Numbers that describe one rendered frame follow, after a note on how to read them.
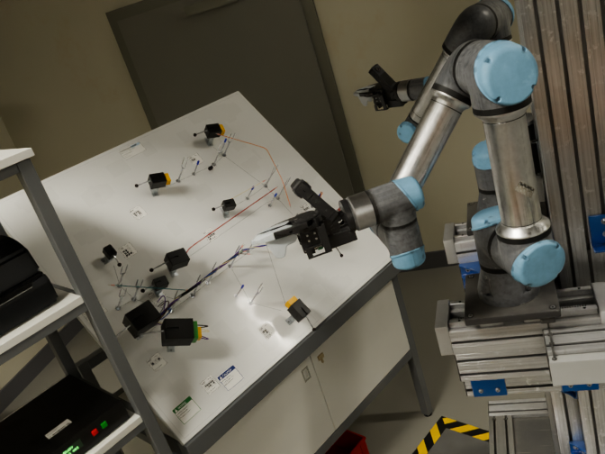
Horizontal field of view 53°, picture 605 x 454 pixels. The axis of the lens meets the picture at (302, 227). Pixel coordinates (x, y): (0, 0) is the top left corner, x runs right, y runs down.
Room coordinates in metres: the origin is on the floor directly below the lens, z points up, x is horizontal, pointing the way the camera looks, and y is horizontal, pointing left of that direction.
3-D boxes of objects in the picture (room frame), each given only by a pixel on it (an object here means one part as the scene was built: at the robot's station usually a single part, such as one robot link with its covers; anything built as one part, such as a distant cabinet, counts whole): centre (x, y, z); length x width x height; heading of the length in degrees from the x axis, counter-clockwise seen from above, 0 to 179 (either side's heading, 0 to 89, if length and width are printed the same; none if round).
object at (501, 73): (1.20, -0.46, 1.54); 0.15 x 0.12 x 0.55; 4
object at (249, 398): (1.93, 0.11, 0.83); 1.18 x 0.05 x 0.06; 131
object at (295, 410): (1.76, 0.33, 0.60); 0.55 x 0.02 x 0.39; 131
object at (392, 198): (1.18, -0.20, 1.56); 0.11 x 0.08 x 0.09; 94
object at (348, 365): (2.12, -0.08, 0.60); 0.55 x 0.03 x 0.39; 131
